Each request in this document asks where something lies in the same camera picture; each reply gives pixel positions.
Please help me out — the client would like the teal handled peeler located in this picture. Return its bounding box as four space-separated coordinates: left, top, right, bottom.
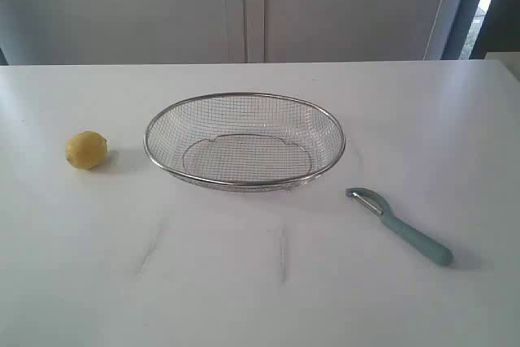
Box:
345 188 453 267

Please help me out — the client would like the yellow lemon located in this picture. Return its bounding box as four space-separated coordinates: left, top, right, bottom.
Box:
65 131 108 170

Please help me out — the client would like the white side table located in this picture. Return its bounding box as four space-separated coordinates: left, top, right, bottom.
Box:
485 52 520 80

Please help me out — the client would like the oval wire mesh basket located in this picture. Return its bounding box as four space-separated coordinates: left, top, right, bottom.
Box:
143 92 346 193

